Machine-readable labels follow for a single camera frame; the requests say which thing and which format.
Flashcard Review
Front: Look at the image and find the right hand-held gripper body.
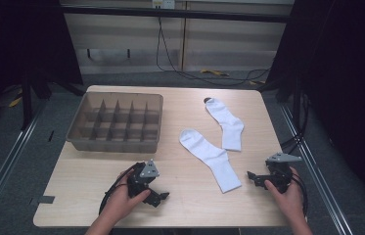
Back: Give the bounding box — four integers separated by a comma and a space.
265, 152, 303, 194

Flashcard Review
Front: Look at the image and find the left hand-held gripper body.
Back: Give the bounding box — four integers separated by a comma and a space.
126, 159, 160, 199

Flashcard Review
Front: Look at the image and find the long white sock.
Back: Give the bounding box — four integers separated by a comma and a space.
178, 128, 243, 194

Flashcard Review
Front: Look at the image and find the short white sock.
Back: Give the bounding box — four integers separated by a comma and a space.
205, 97, 246, 153

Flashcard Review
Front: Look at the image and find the person's left hand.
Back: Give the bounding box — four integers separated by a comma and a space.
100, 169, 152, 225

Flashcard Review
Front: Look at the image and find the person's right hand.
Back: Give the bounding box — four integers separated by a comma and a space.
264, 167, 305, 223

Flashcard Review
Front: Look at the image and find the grey tape mark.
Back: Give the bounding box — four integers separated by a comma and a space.
37, 195, 56, 206

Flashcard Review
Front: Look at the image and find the yellow strip on floor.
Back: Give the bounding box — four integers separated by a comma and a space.
200, 68, 230, 78

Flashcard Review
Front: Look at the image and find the black curtain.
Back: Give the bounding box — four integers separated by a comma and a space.
0, 0, 84, 138
265, 0, 365, 214

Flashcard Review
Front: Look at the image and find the black metal stand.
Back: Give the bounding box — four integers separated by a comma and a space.
20, 73, 35, 131

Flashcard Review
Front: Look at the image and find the yellow tag by stand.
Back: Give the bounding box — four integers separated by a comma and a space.
8, 95, 23, 109

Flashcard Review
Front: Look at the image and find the left hand-held gripper black cable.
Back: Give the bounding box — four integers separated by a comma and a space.
98, 162, 143, 215

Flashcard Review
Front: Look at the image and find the hand-held gripper black cable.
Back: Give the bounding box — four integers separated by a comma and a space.
289, 171, 309, 218
98, 162, 143, 215

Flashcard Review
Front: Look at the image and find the right hand-held gripper black cable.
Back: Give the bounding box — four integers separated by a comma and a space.
289, 171, 309, 218

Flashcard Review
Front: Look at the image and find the metal floor rail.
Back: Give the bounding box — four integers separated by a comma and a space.
0, 103, 46, 227
279, 103, 354, 235

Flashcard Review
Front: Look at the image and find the black cable bundle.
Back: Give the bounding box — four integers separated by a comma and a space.
280, 93, 312, 155

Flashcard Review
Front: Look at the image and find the black wall cable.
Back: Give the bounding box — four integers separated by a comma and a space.
155, 16, 272, 88

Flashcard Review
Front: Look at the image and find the white wall power outlet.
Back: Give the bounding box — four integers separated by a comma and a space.
152, 0, 176, 10

